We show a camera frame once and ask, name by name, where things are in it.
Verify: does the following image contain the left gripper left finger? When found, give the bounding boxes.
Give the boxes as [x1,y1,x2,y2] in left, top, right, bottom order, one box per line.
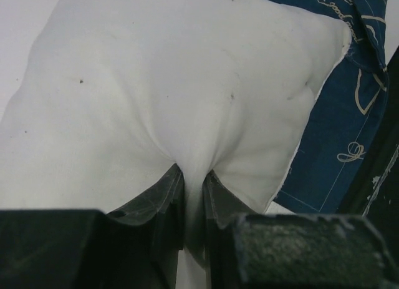
[105,164,185,288]

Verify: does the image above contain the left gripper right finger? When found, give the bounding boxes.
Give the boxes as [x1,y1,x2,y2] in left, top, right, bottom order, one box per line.
[203,172,255,288]

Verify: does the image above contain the white pillow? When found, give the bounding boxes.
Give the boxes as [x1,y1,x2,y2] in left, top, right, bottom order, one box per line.
[1,0,352,288]

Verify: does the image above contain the dark blue embroidered pillowcase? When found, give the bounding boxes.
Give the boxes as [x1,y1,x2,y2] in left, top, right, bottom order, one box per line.
[271,0,389,213]

